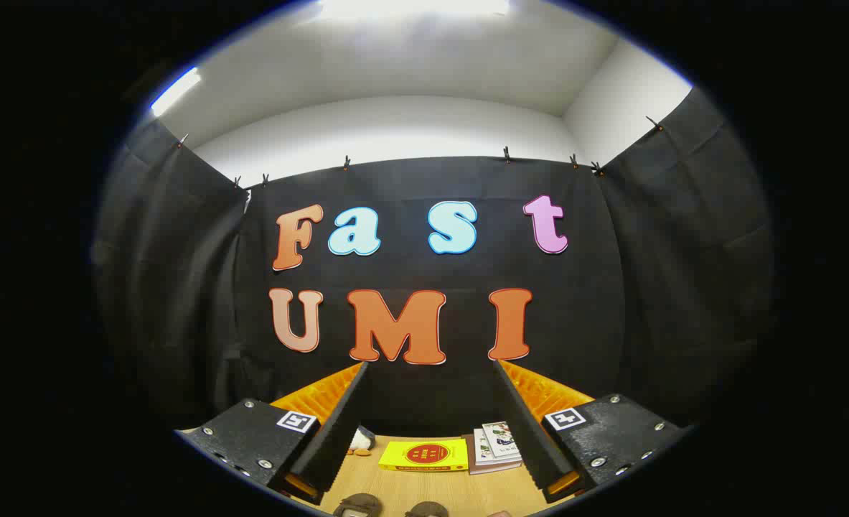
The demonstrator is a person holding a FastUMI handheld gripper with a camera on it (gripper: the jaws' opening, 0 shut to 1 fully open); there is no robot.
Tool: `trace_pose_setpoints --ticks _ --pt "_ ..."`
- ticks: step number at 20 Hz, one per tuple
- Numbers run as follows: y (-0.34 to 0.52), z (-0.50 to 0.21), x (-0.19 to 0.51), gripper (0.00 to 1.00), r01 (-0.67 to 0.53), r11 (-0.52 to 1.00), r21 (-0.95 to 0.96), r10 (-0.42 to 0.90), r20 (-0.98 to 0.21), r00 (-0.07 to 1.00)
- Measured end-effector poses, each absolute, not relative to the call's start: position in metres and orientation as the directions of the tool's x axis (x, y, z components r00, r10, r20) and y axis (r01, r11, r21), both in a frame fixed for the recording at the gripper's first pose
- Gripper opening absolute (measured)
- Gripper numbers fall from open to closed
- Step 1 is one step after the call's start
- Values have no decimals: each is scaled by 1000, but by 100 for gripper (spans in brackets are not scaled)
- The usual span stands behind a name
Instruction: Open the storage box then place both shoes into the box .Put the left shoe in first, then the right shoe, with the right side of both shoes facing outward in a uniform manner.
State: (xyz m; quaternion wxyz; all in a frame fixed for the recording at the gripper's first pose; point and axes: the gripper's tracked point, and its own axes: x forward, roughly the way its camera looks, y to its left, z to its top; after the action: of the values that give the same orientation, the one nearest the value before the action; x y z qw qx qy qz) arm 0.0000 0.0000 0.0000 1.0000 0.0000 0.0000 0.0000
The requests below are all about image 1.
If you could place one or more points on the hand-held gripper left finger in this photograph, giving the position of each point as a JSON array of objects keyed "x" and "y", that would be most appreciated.
[{"x": 338, "y": 431}]

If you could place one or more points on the yellow book with red circle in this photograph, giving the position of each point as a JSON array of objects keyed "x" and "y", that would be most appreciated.
[{"x": 424, "y": 455}]

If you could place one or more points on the row of cloth clips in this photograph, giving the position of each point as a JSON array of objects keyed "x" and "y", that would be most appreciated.
[{"x": 346, "y": 163}]

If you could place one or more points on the brown fuzzy shoe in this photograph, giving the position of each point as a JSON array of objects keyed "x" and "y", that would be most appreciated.
[
  {"x": 357, "y": 505},
  {"x": 426, "y": 510}
]

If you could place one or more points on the ceiling light strip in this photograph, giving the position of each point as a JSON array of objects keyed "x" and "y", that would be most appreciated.
[
  {"x": 413, "y": 7},
  {"x": 175, "y": 92}
]

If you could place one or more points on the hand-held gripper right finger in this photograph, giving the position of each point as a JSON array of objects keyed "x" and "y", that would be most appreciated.
[{"x": 528, "y": 431}]

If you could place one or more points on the plush penguin toy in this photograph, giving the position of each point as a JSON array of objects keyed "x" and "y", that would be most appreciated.
[{"x": 361, "y": 440}]

